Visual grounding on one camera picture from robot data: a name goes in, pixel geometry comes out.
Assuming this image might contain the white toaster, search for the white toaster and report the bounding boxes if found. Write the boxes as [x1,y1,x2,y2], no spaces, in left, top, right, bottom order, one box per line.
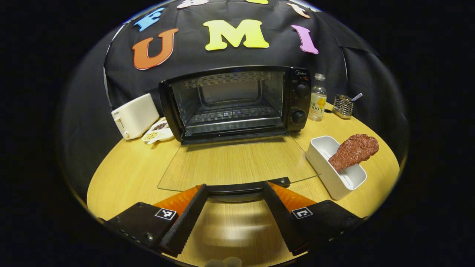
[111,93,160,140]

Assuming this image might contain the clear bottle yellow label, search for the clear bottle yellow label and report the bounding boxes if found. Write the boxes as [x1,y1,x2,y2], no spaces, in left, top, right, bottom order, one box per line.
[308,73,328,122]

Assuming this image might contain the black electric oven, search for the black electric oven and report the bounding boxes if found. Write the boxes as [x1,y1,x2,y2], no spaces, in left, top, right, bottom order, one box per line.
[158,66,321,204]

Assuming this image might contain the white rectangular container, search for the white rectangular container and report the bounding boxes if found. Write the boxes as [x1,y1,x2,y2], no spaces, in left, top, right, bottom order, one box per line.
[306,136,367,201]

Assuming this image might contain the metal mesh holder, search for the metal mesh holder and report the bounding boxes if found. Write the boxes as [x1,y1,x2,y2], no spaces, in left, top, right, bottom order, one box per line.
[332,94,354,119]

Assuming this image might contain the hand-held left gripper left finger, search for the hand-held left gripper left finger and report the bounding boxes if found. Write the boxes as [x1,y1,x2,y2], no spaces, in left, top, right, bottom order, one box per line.
[100,184,208,258]

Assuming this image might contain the white divided seasoning dish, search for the white divided seasoning dish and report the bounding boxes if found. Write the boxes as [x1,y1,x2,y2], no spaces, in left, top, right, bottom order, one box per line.
[142,118,175,145]

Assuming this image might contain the brown meat piece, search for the brown meat piece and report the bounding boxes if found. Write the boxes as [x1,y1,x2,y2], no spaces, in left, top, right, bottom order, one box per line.
[328,134,380,172]

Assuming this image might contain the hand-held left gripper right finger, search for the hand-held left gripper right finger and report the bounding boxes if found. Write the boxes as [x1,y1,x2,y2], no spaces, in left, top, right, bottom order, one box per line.
[263,181,368,257]

